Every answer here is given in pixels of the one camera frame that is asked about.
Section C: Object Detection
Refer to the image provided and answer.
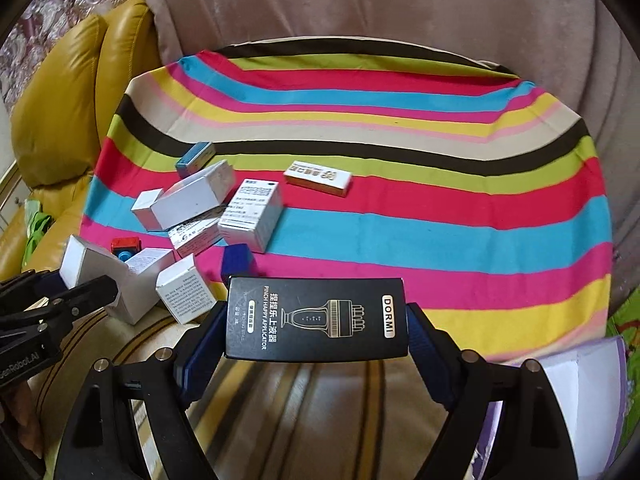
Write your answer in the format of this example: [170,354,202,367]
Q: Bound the purple-edged white storage box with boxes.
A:
[475,337,628,480]

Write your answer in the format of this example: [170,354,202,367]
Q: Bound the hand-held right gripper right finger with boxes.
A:
[405,302,595,480]

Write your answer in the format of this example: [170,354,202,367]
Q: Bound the yellow leather sofa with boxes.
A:
[0,0,163,286]

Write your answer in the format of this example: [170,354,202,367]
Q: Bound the green printed box lid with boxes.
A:
[602,305,640,356]

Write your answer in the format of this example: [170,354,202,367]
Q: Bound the floral curtain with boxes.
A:
[0,0,171,71]

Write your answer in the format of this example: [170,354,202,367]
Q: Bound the black printed box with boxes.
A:
[223,275,412,361]

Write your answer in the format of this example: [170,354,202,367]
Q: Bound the long white cardboard box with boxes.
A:
[150,161,236,231]

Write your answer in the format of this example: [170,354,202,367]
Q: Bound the person's left hand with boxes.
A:
[0,384,47,461]

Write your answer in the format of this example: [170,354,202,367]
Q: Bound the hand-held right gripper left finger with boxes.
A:
[52,301,231,480]

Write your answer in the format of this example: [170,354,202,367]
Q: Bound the colourful striped cloth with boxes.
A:
[82,42,615,361]

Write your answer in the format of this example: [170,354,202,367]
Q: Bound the beige striped cushion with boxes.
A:
[27,305,451,480]

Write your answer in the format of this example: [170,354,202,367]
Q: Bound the white box with grey text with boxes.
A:
[127,247,176,281]

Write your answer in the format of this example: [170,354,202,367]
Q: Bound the green cloth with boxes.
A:
[22,200,53,256]

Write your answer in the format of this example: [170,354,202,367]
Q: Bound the flat white printed box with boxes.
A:
[167,215,223,261]

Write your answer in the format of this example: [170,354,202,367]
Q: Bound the small teal blue box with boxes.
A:
[175,142,217,177]

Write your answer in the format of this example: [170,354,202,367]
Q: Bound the pinkish grey sofa cover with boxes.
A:
[150,0,640,461]

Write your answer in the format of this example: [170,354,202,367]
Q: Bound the white box with text label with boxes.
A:
[218,178,283,253]

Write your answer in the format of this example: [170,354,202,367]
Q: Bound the white box with orange edge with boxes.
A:
[283,160,353,196]

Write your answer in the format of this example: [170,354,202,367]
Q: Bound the small plain white box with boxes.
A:
[131,188,166,228]

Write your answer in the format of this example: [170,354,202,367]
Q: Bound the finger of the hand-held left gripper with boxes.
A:
[0,269,66,307]
[30,274,124,322]

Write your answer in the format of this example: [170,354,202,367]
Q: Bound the red toy block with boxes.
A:
[111,237,142,262]

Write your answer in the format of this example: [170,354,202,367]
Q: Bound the large white cardboard box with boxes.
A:
[60,234,162,326]

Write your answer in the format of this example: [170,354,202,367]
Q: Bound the white box with printed side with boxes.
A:
[156,255,217,325]

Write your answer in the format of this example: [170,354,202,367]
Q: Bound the dark blue small box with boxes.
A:
[220,243,258,283]

